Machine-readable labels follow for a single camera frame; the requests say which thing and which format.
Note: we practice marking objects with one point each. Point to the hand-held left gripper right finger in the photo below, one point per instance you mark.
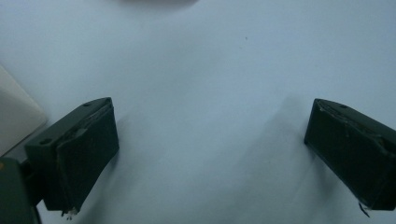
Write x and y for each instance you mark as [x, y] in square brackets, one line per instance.
[351, 152]

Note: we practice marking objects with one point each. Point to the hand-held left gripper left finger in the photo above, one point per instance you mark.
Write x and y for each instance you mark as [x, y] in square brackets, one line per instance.
[84, 149]

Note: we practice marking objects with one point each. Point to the white box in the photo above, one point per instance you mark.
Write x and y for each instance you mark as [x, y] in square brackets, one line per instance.
[15, 115]

